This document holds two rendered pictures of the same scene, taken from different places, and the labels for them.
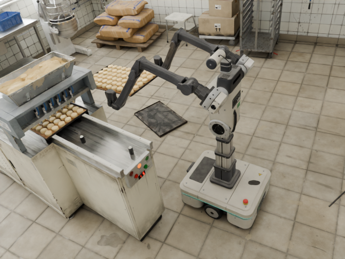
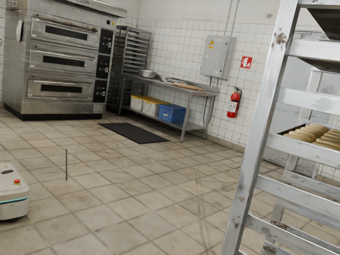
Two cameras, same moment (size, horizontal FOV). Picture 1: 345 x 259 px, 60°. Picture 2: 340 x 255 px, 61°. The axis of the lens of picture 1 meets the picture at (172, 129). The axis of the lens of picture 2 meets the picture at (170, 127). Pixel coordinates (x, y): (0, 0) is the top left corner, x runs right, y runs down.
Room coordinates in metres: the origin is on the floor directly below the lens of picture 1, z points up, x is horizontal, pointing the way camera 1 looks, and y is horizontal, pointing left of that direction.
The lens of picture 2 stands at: (0.12, 1.19, 1.25)
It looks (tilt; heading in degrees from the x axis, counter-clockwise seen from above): 12 degrees down; 279
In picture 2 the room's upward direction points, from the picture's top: 10 degrees clockwise
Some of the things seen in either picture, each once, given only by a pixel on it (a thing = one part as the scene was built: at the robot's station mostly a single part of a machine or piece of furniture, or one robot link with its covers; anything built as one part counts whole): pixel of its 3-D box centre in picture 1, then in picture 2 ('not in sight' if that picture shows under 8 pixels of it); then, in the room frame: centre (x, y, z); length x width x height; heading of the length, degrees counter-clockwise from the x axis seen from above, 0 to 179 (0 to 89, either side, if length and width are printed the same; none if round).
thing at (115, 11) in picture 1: (126, 7); not in sight; (5.55, 0.49, 0.62); 0.72 x 0.42 x 0.17; 63
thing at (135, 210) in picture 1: (112, 179); not in sight; (1.66, 0.54, 0.45); 0.70 x 0.34 x 0.90; 48
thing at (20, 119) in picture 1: (49, 106); not in sight; (2.00, 0.92, 1.01); 0.72 x 0.33 x 0.34; 138
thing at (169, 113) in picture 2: not in sight; (172, 113); (0.96, -4.07, 0.36); 0.47 x 0.38 x 0.26; 59
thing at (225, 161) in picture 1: (225, 167); not in sight; (1.67, -0.38, 0.38); 0.13 x 0.13 x 0.40; 52
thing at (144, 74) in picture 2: not in sight; (146, 74); (1.68, -4.52, 0.95); 0.39 x 0.39 x 0.14
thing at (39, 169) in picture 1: (43, 142); not in sight; (2.31, 1.27, 0.42); 1.28 x 0.72 x 0.84; 48
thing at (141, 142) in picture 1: (61, 107); not in sight; (2.18, 0.90, 0.87); 2.01 x 0.03 x 0.07; 48
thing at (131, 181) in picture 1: (138, 169); not in sight; (1.42, 0.27, 0.77); 0.24 x 0.04 x 0.14; 138
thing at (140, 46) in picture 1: (129, 38); not in sight; (5.56, 0.54, 0.06); 1.20 x 0.80 x 0.11; 59
